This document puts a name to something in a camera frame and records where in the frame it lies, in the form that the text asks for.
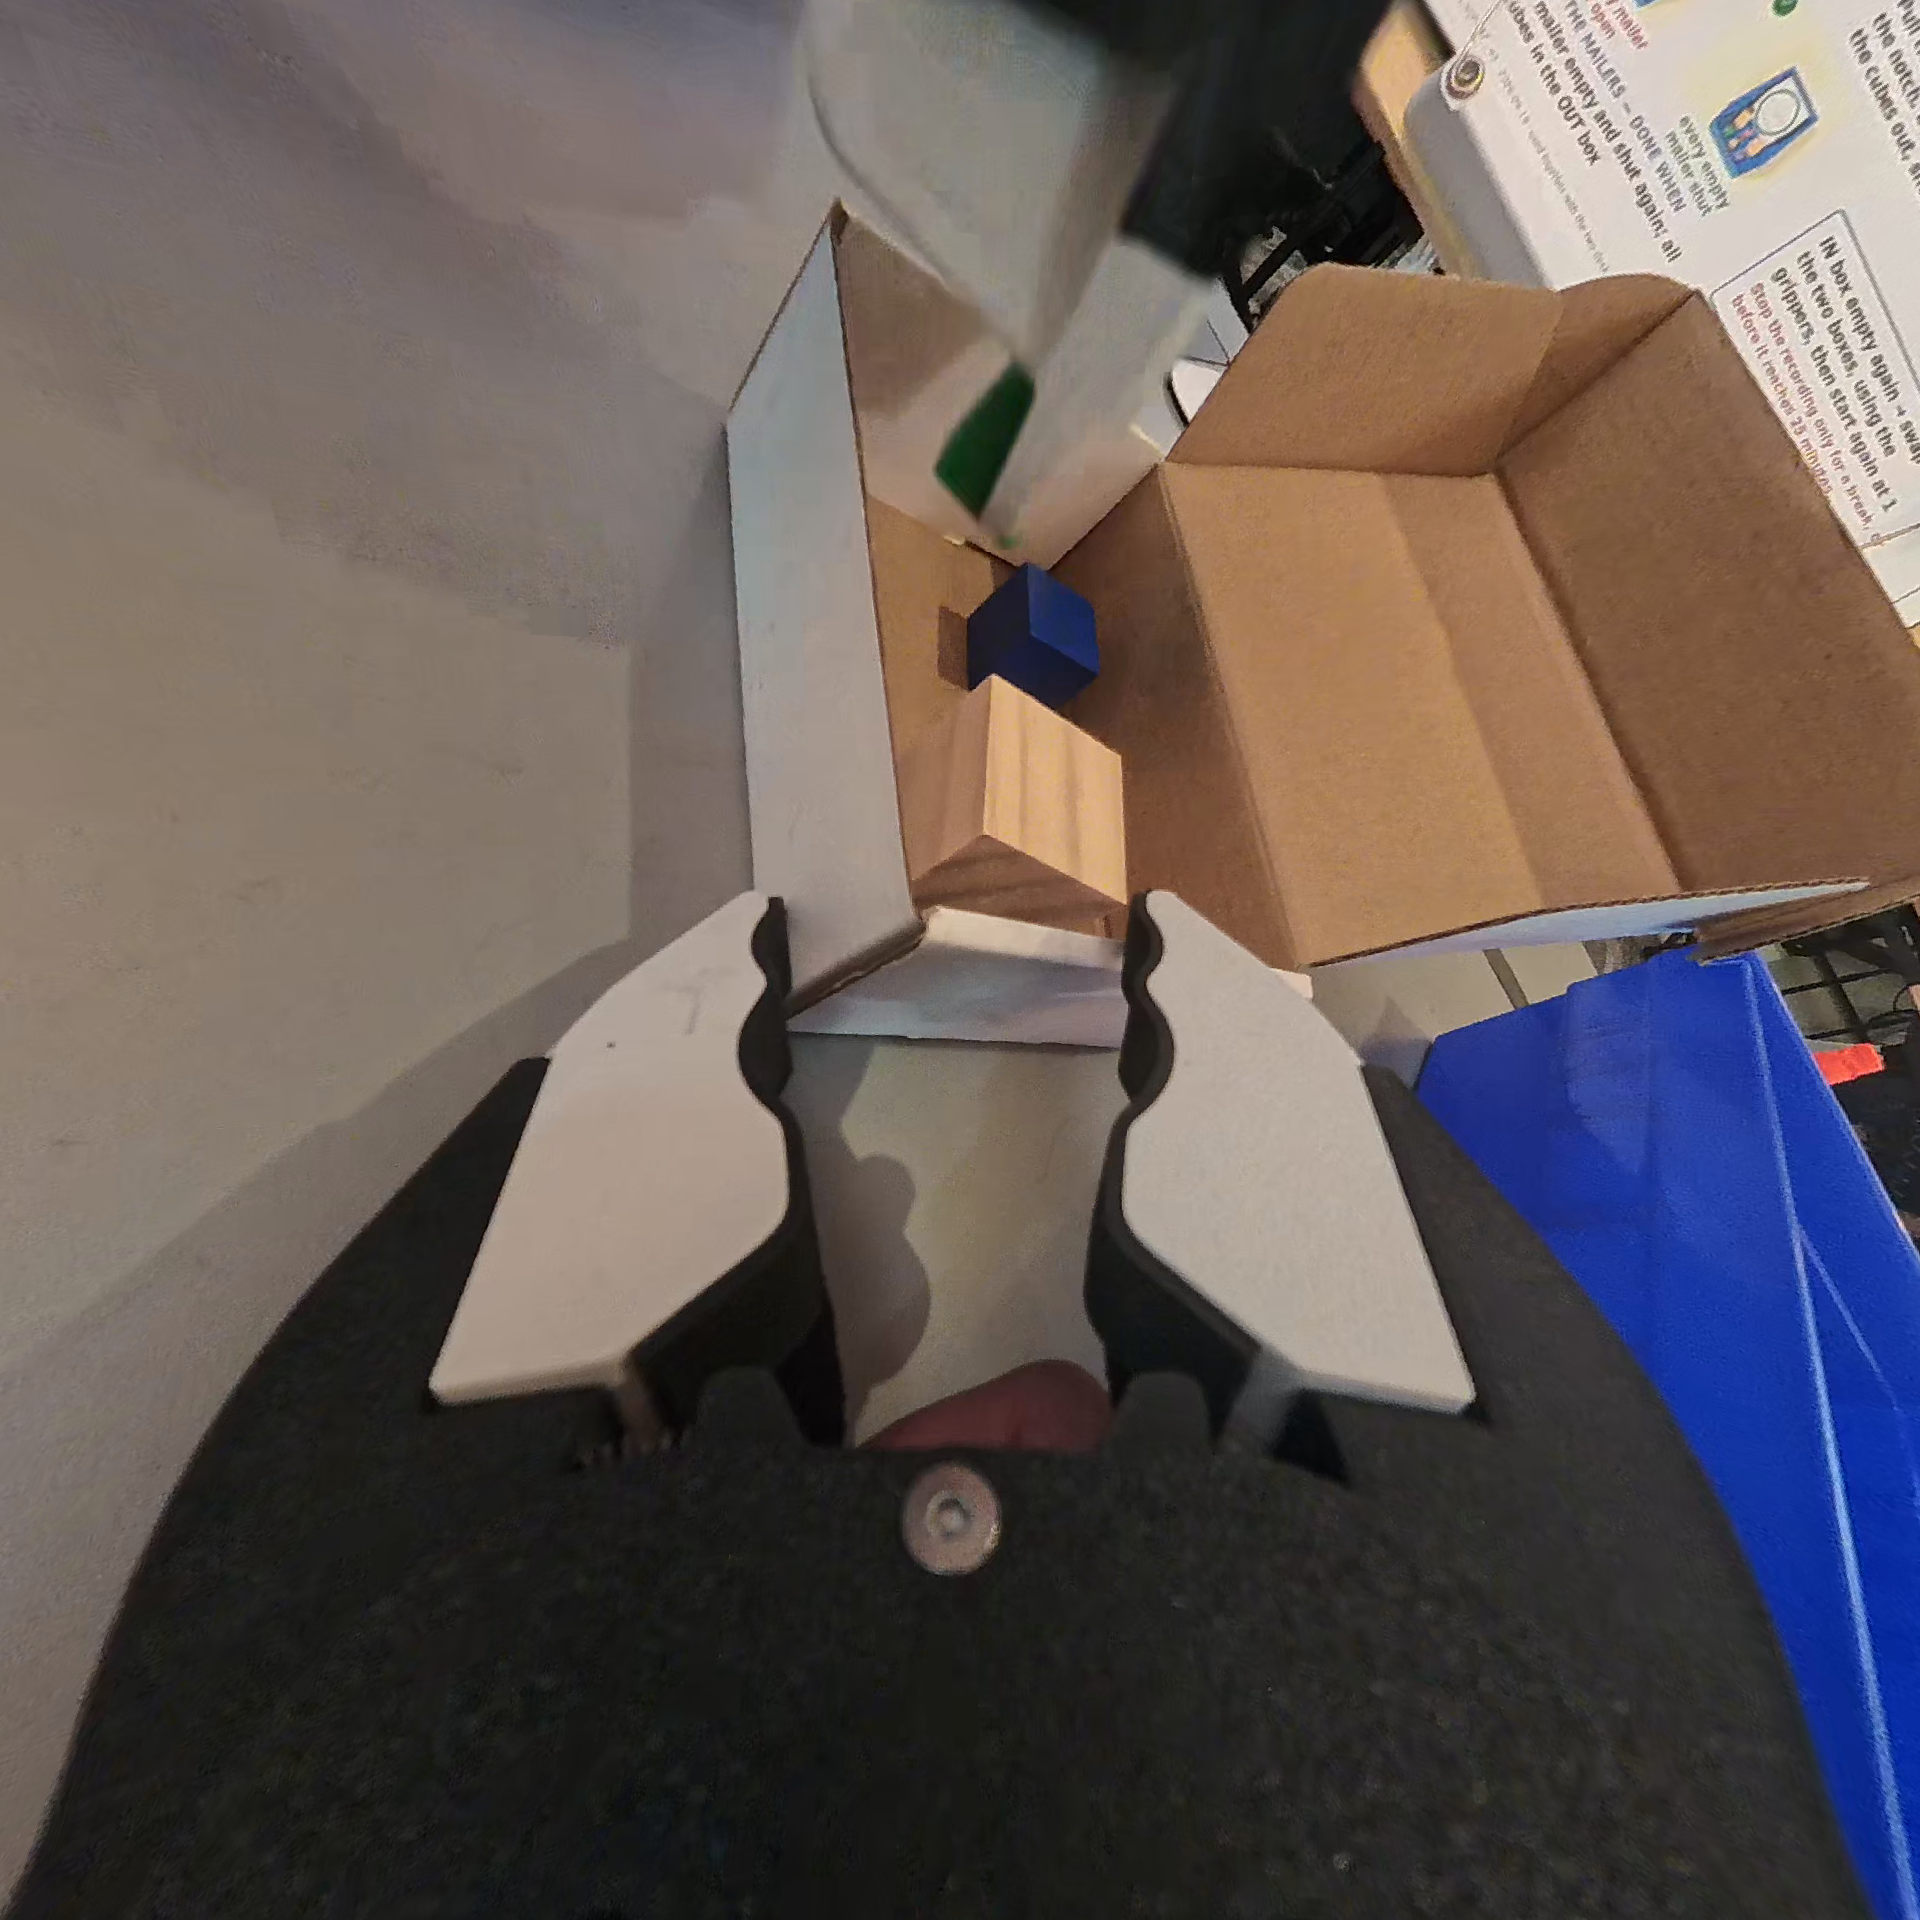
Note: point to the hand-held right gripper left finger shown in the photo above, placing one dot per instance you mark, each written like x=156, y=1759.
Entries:
x=628, y=1184

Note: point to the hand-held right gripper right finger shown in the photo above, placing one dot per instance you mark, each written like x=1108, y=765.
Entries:
x=1290, y=1200

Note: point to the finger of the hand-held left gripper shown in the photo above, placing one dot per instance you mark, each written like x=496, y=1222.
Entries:
x=960, y=135
x=1101, y=375

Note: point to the green wooden cube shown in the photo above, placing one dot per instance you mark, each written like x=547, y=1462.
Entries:
x=983, y=442

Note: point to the dark blue wooden cube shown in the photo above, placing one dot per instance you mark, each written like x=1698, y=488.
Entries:
x=1036, y=630

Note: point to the white cardboard mailer box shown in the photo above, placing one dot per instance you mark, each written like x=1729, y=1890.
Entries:
x=1348, y=674

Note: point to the blue plastic bin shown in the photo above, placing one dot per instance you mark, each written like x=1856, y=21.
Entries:
x=1681, y=1277

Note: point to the plain wooden cube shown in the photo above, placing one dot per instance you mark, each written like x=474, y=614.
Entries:
x=1036, y=809

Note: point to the wooden display board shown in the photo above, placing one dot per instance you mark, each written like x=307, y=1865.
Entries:
x=1388, y=90

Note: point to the printed instruction sheet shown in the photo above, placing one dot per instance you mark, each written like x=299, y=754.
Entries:
x=1724, y=181

